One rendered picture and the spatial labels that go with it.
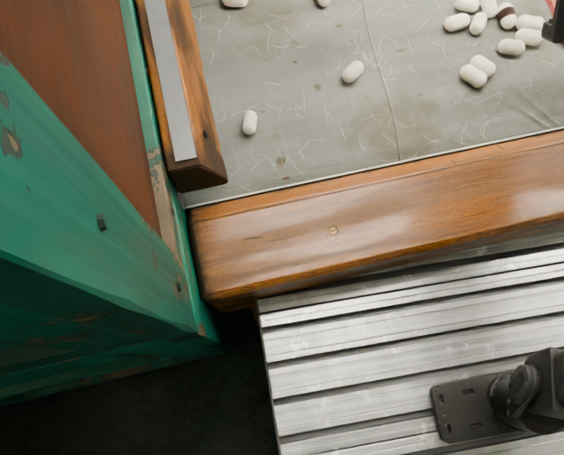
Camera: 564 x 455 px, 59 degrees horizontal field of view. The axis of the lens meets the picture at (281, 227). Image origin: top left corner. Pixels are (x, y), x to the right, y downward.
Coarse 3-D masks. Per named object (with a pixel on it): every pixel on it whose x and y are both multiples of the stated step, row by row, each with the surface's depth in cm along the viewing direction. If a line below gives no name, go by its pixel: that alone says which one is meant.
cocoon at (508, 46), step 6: (504, 42) 67; (510, 42) 67; (516, 42) 67; (522, 42) 67; (498, 48) 68; (504, 48) 67; (510, 48) 67; (516, 48) 67; (522, 48) 67; (510, 54) 68; (516, 54) 68
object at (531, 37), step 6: (522, 30) 68; (528, 30) 67; (534, 30) 68; (516, 36) 68; (522, 36) 68; (528, 36) 67; (534, 36) 67; (540, 36) 67; (528, 42) 68; (534, 42) 68; (540, 42) 68
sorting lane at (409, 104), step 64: (192, 0) 70; (256, 0) 70; (384, 0) 70; (448, 0) 71; (512, 0) 71; (256, 64) 67; (320, 64) 68; (384, 64) 68; (448, 64) 68; (512, 64) 68; (256, 128) 65; (320, 128) 65; (384, 128) 65; (448, 128) 66; (512, 128) 66; (192, 192) 62; (256, 192) 63
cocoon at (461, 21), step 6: (450, 18) 68; (456, 18) 68; (462, 18) 68; (468, 18) 68; (444, 24) 69; (450, 24) 68; (456, 24) 68; (462, 24) 68; (450, 30) 68; (456, 30) 69
